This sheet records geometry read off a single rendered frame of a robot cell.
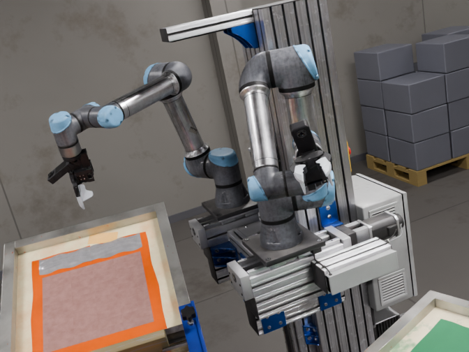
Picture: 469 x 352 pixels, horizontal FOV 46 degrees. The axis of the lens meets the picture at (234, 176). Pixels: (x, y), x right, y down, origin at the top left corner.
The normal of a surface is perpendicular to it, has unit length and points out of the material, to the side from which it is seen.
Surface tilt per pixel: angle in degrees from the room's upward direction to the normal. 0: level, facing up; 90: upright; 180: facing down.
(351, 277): 90
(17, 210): 90
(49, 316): 24
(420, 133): 90
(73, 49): 90
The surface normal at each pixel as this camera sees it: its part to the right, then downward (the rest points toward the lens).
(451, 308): -0.73, 0.35
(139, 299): -0.10, -0.74
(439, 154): 0.36, 0.22
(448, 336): -0.20, -0.93
